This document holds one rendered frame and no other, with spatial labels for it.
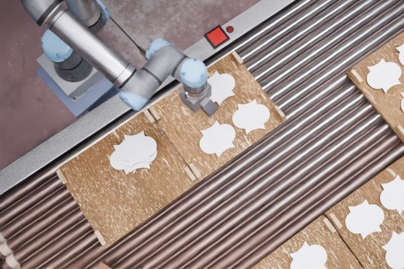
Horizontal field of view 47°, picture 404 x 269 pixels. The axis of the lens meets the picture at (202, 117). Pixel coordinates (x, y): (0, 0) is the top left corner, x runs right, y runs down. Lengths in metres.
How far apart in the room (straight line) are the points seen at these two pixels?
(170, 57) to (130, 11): 1.72
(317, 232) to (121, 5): 1.94
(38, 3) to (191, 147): 0.78
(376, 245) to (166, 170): 0.80
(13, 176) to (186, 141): 0.67
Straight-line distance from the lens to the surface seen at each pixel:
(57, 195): 1.83
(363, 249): 1.81
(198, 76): 1.30
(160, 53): 1.35
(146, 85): 1.33
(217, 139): 1.75
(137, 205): 1.74
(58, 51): 1.68
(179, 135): 1.77
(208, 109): 1.51
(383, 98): 1.92
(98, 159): 1.79
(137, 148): 1.72
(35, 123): 2.93
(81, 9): 1.58
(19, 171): 1.90
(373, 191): 1.83
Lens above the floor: 2.66
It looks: 75 degrees down
